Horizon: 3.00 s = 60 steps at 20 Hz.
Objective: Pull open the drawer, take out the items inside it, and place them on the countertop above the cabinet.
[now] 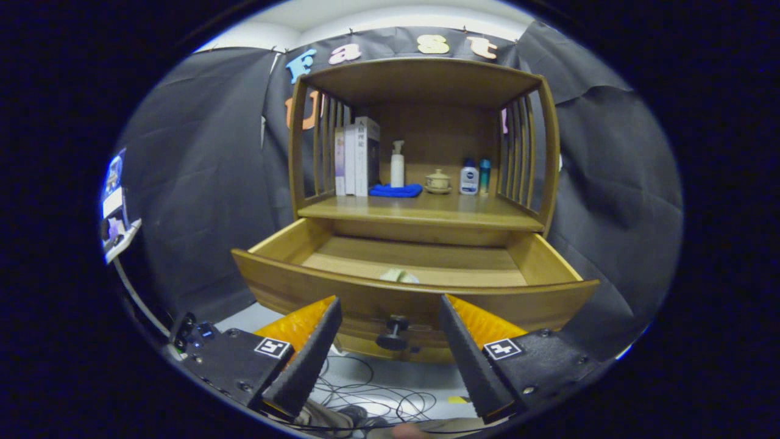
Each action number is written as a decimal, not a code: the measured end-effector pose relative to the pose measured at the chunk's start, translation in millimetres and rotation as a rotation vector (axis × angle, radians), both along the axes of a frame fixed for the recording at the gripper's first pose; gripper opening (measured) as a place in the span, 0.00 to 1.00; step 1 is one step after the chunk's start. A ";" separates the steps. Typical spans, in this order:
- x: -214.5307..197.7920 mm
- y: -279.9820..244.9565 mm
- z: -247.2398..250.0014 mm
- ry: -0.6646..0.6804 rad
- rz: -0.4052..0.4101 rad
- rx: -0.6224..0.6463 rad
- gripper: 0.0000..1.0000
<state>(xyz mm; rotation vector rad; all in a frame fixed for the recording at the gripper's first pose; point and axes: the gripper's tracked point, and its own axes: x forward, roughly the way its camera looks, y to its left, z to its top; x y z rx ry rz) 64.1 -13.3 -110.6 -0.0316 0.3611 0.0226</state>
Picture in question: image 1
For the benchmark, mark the lavender book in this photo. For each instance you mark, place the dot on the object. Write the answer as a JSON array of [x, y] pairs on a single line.
[[340, 164]]

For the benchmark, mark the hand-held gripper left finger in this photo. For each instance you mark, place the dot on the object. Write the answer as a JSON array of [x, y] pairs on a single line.
[[308, 366]]

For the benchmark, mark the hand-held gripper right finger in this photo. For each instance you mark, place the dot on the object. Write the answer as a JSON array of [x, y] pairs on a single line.
[[472, 366]]

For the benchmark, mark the blue folded cloth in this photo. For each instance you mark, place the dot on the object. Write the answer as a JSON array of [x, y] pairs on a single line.
[[396, 191]]

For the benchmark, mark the pale green small dish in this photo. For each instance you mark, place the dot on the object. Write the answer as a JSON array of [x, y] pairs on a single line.
[[397, 276]]

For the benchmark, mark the wooden cabinet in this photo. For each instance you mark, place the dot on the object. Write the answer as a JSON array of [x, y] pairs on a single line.
[[439, 128]]

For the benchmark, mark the white pump bottle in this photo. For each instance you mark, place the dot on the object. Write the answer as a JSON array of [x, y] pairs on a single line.
[[397, 171]]

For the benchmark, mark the yellow floor tape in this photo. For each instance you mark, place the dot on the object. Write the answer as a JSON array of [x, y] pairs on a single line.
[[457, 399]]

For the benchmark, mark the beige lidded teacup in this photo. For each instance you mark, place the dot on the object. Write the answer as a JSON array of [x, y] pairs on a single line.
[[437, 182]]

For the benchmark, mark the white wall shelf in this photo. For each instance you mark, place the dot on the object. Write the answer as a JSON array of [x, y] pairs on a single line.
[[125, 239]]

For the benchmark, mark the black backdrop cloth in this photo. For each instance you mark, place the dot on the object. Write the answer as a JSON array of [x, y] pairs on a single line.
[[195, 183]]

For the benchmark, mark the thin white book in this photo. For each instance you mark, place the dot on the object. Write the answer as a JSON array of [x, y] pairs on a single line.
[[350, 164]]

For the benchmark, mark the white and black book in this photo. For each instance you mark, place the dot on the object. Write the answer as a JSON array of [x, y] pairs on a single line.
[[362, 158]]

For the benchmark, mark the teal bottle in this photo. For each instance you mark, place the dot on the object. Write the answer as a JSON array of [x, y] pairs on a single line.
[[484, 178]]

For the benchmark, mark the white bottle with blue cap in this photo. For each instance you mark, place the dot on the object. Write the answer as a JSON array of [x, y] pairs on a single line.
[[468, 182]]

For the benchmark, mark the wooden countertop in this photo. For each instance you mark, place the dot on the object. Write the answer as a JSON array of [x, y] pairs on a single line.
[[426, 210]]

